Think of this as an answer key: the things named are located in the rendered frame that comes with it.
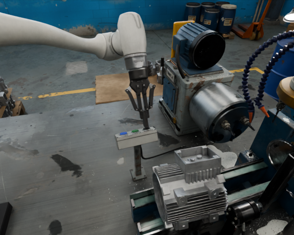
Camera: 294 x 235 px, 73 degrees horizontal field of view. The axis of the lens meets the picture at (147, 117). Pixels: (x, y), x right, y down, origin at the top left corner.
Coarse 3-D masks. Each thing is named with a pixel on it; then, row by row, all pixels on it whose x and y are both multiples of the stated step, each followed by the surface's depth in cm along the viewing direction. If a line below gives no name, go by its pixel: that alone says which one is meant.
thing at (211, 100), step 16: (208, 96) 92; (224, 96) 88; (240, 96) 88; (192, 112) 99; (208, 112) 88; (224, 112) 85; (240, 112) 88; (208, 128) 88; (224, 128) 87; (240, 128) 95
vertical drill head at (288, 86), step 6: (288, 78) 64; (282, 84) 61; (288, 84) 61; (276, 90) 63; (282, 90) 59; (288, 90) 58; (282, 96) 59; (288, 96) 57; (282, 102) 62; (288, 102) 57; (276, 108) 66; (282, 108) 64; (276, 114) 66
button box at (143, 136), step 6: (132, 132) 82; (138, 132) 82; (144, 132) 81; (150, 132) 82; (156, 132) 83; (120, 138) 79; (126, 138) 80; (132, 138) 80; (138, 138) 81; (144, 138) 82; (150, 138) 82; (156, 138) 83; (120, 144) 79; (126, 144) 80; (132, 144) 81; (138, 144) 81
